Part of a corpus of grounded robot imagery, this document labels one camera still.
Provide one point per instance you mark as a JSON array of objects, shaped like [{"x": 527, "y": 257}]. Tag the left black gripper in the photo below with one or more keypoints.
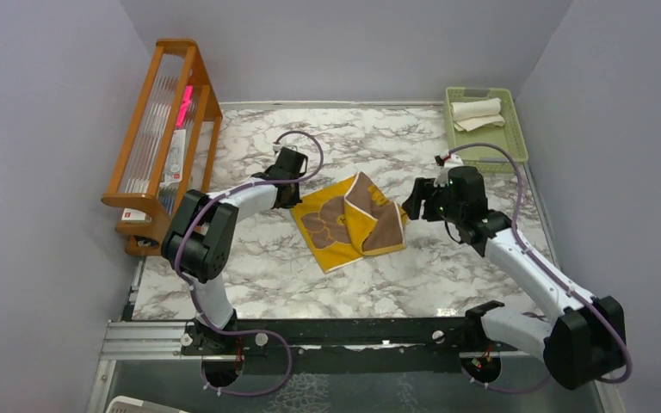
[{"x": 293, "y": 200}]

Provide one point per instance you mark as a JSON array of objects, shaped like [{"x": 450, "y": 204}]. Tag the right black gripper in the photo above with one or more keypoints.
[{"x": 413, "y": 205}]

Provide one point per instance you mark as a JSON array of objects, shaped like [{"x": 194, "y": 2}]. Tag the yellow brown towel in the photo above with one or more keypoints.
[{"x": 348, "y": 221}]

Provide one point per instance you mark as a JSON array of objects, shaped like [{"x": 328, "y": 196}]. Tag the white cream towel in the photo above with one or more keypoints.
[{"x": 469, "y": 116}]

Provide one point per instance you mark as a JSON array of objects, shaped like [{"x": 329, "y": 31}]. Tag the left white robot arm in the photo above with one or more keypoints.
[{"x": 199, "y": 239}]

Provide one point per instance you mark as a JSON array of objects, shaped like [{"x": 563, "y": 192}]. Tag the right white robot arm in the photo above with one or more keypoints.
[{"x": 580, "y": 337}]

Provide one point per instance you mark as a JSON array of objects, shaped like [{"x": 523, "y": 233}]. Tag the green plastic basket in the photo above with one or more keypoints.
[{"x": 508, "y": 136}]

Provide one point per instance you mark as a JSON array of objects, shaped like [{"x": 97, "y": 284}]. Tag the wooden shelf rack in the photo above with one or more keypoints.
[{"x": 138, "y": 171}]

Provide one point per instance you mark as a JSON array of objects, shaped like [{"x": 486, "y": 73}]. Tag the small white red box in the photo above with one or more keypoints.
[{"x": 134, "y": 216}]

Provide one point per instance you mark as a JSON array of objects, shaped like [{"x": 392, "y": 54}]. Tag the white basket corner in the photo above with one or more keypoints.
[{"x": 124, "y": 404}]

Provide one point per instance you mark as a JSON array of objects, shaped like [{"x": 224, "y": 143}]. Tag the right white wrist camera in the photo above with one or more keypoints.
[{"x": 445, "y": 164}]

